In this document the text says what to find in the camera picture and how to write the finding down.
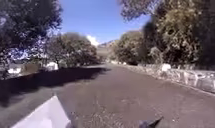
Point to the row of trees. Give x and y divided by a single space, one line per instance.
175 33

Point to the large dark tree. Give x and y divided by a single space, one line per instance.
18 26

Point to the round green tree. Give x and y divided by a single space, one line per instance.
73 50

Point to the low stone wall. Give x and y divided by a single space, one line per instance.
191 77

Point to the white building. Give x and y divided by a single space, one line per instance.
15 69

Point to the grey asphalt road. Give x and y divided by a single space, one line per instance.
128 93

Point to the distant hill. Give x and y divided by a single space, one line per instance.
104 48

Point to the robot's own part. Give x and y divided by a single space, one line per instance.
150 123

